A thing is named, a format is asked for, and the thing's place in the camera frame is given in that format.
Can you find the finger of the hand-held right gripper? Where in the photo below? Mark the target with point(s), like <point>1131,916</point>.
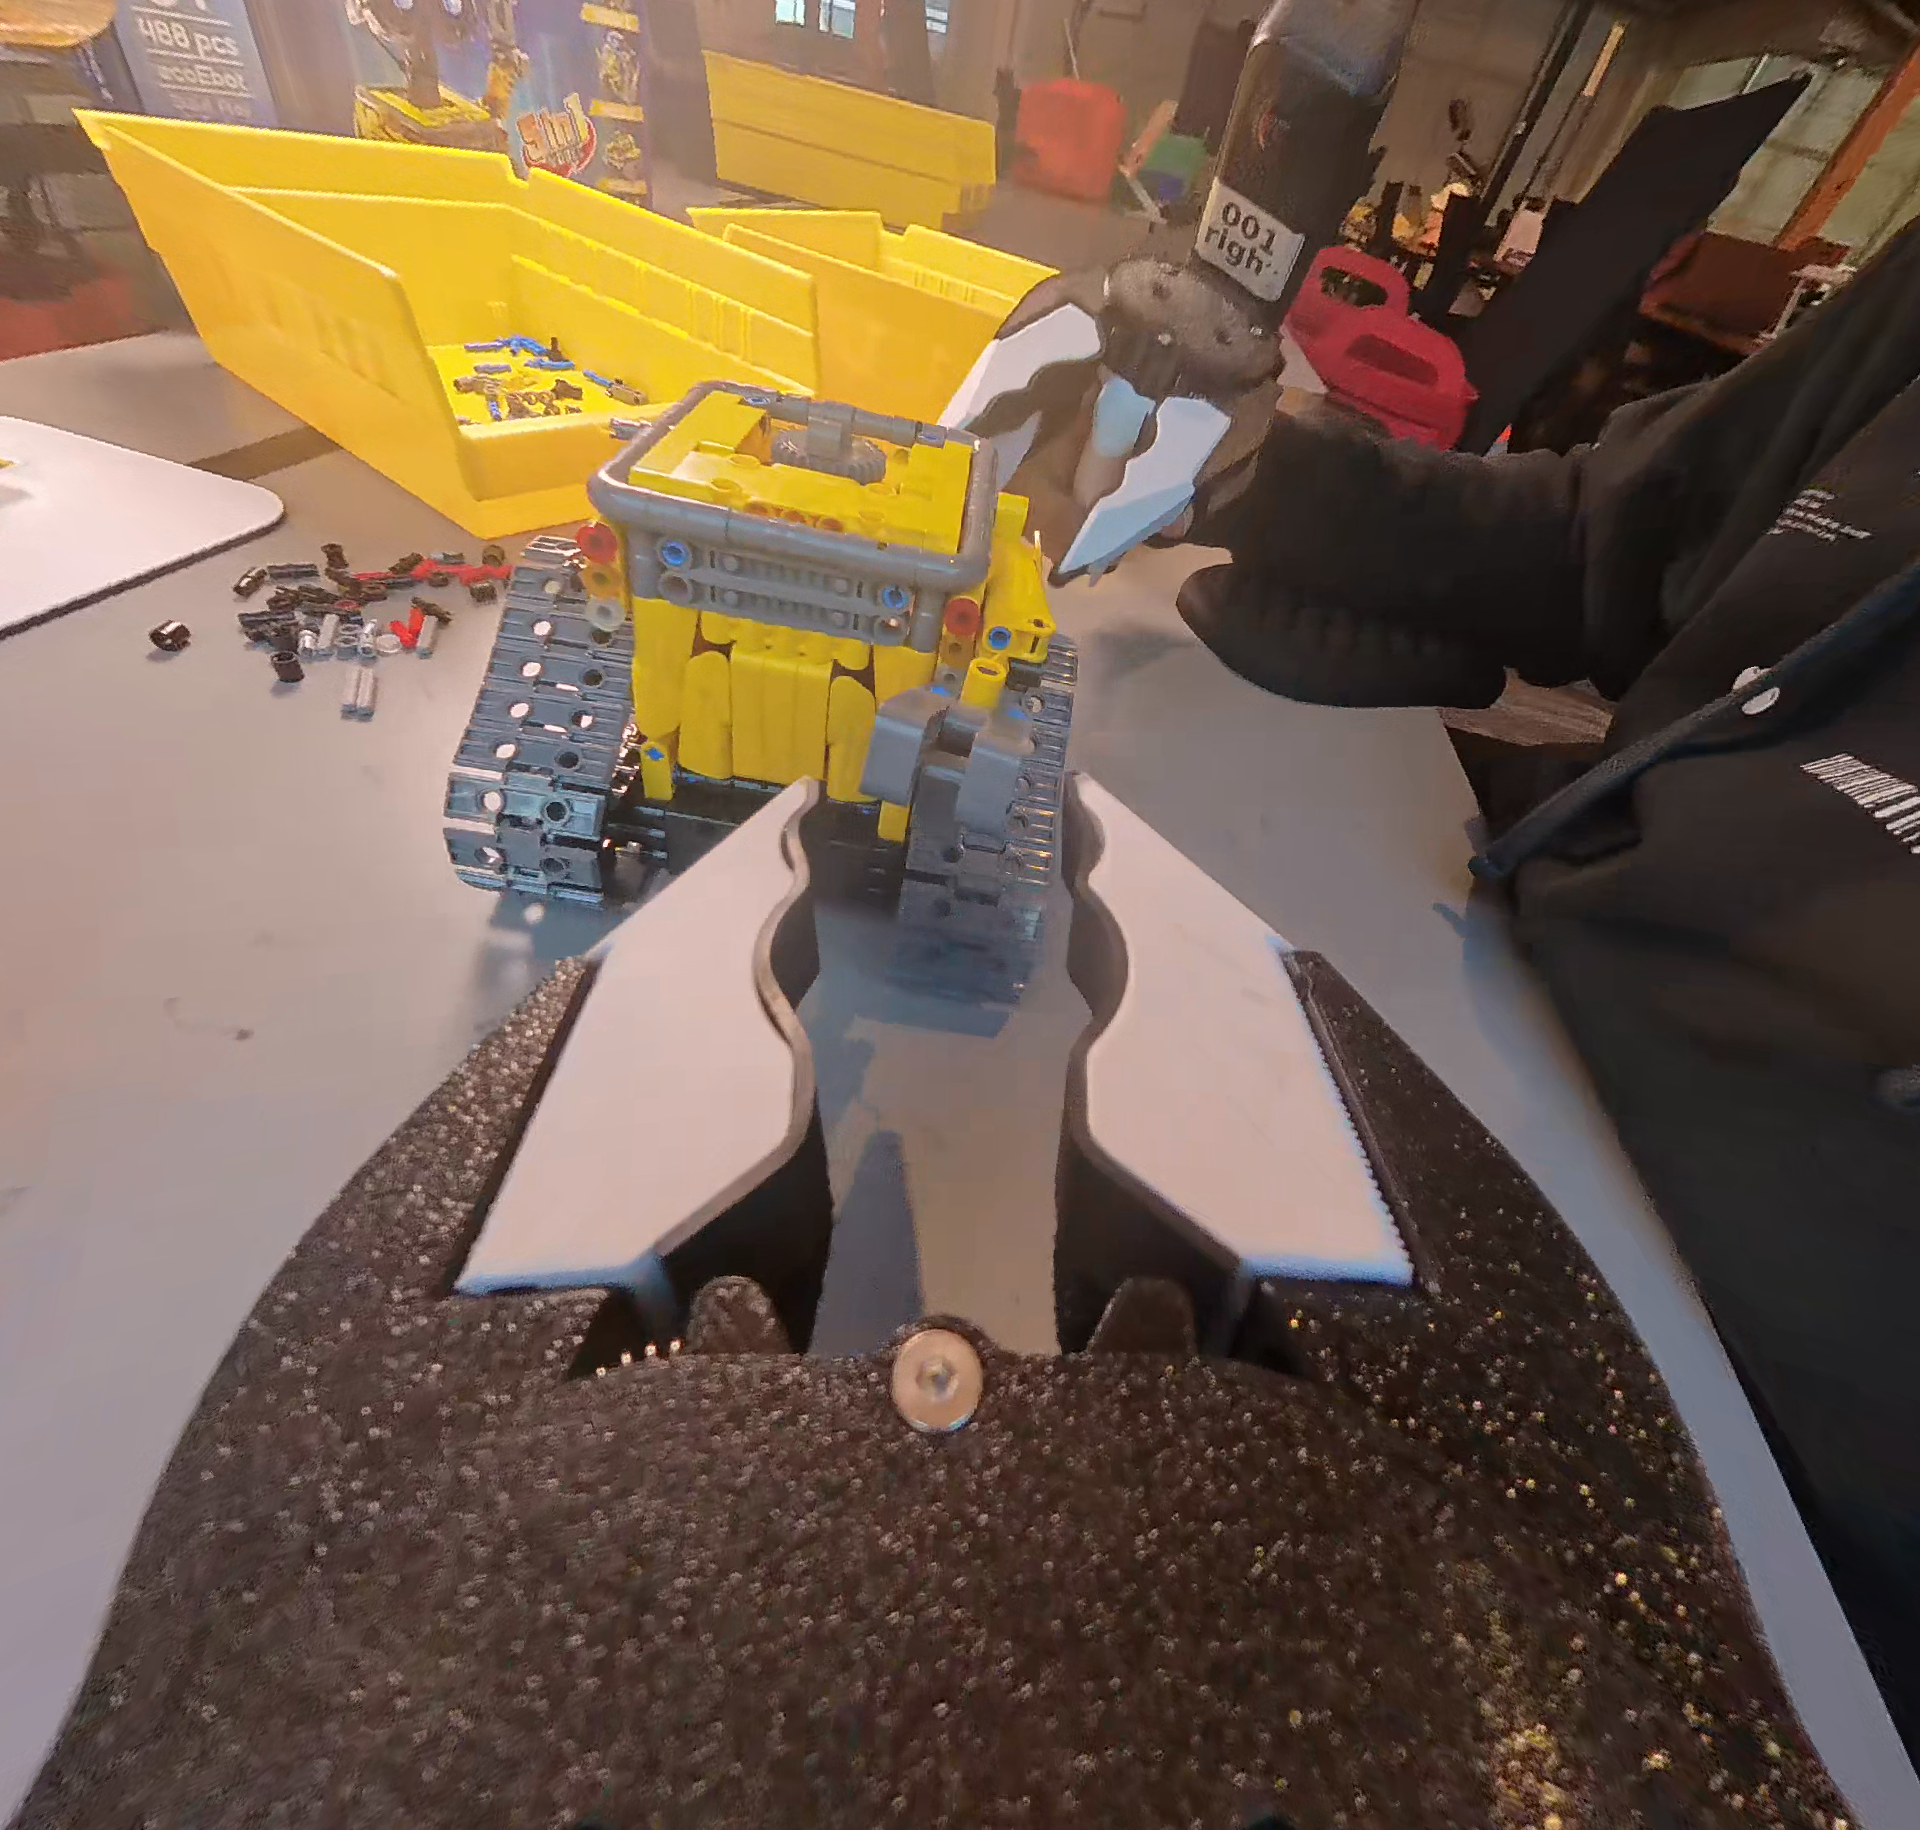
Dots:
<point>1036,346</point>
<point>1158,488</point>

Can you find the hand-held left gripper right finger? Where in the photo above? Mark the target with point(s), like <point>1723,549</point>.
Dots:
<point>1233,1113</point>

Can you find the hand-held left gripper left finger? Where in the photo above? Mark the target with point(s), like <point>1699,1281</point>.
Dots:
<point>646,1113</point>

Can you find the yellow toy brick cylinder assembly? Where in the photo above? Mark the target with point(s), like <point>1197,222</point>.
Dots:
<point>983,652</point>

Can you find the grey yellow toy brick assembly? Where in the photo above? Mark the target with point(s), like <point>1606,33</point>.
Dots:
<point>898,751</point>

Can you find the tracked toy brick vehicle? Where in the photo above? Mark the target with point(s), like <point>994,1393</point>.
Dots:
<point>744,686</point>

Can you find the assorted small toy brick parts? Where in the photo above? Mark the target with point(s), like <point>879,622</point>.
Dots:
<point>544,386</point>

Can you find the yellow plastic parts bin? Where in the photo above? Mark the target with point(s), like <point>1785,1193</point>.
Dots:
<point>898,317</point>
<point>297,282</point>

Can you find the grey desk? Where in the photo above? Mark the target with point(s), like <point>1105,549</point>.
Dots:
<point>227,884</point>

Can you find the red box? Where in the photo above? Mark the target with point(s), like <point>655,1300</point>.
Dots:
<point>1066,143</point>

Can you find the red plastic canister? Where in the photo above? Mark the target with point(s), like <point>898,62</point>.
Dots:
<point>1374,363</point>

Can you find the black chair armrest pad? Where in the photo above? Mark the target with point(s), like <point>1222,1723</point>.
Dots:
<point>1345,666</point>

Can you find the stack of yellow bins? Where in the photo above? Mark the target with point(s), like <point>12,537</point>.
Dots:
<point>841,132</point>

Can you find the black angled board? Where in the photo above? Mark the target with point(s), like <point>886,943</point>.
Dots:
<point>1622,251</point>

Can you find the pile of black red pins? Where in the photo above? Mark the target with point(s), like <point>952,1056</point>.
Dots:
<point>358,608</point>

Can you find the white stand base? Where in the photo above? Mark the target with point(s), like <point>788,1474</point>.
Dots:
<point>102,524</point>

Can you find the blue toy set box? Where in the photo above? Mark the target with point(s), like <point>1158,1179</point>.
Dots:
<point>297,33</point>

